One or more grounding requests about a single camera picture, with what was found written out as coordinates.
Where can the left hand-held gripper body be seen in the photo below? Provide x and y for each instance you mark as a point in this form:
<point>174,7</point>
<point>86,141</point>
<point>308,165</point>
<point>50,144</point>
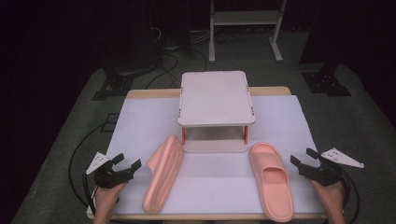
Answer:
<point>109,178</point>

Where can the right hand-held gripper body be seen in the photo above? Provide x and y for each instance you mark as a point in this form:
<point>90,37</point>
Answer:
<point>325,175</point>

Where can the pink foam slipper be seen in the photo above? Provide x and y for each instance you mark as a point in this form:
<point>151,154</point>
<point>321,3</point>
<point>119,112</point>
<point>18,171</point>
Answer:
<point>274,186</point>
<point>163,174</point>

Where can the person's left hand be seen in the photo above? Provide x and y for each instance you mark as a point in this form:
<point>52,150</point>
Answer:
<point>106,202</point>

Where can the person's right hand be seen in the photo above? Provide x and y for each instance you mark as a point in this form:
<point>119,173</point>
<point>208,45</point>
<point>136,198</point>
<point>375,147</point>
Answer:
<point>333,202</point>

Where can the black stand base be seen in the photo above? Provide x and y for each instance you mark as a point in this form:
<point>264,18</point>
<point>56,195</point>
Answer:
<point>115,85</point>
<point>325,82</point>

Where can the white table mat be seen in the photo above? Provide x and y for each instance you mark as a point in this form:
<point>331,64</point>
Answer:
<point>214,183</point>

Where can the white metal stand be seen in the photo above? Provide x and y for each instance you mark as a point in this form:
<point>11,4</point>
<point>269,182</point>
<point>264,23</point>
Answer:
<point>246,17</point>

